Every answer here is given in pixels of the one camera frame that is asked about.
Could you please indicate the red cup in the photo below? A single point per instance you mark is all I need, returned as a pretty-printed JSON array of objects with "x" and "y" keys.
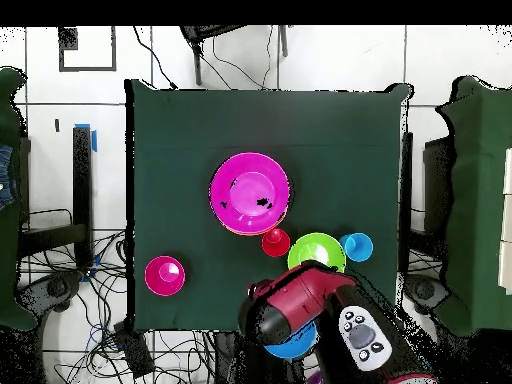
[{"x": 276, "y": 242}]

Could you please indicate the green side table cloth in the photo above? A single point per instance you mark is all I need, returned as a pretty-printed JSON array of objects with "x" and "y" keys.
[
  {"x": 8, "y": 260},
  {"x": 476, "y": 200}
]

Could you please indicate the blue denim fabric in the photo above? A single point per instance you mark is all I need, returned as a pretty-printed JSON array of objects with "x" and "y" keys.
[{"x": 6, "y": 176}]

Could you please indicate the small purple object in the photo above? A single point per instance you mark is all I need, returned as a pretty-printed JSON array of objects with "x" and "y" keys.
[{"x": 315, "y": 379}]

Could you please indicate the black table frame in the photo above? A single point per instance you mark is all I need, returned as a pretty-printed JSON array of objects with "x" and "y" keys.
[{"x": 82, "y": 180}]

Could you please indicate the white box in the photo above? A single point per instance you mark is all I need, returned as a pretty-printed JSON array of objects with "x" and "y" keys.
[{"x": 507, "y": 224}]

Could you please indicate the blue tape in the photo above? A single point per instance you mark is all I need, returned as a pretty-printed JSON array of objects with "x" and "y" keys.
[{"x": 94, "y": 140}]

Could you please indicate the green bowl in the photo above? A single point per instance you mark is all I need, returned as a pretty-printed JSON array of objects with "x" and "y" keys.
[{"x": 316, "y": 250}]

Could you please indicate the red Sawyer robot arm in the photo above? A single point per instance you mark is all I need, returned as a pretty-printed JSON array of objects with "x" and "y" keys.
[{"x": 304, "y": 300}]

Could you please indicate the black power strip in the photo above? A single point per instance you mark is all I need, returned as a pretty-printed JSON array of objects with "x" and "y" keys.
[{"x": 134, "y": 352}]

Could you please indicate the dark green tablecloth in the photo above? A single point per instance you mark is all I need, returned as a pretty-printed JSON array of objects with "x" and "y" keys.
[{"x": 340, "y": 160}]

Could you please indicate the black swivel chair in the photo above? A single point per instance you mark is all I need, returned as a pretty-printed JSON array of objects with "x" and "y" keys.
[
  {"x": 424, "y": 290},
  {"x": 56, "y": 288}
]

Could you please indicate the orange bowl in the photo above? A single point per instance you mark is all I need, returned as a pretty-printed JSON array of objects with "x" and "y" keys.
[{"x": 250, "y": 234}]

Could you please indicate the blue cup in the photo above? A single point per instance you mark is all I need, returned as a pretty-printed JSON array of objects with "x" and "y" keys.
[{"x": 356, "y": 247}]

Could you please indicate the small pink-red bowl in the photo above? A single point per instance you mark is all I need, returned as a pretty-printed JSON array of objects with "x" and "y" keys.
[{"x": 164, "y": 276}]

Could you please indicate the large pink bowl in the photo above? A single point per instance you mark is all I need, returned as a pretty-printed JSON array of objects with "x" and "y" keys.
[{"x": 250, "y": 192}]

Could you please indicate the blue bowl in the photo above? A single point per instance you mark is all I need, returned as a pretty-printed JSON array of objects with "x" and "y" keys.
[{"x": 294, "y": 346}]

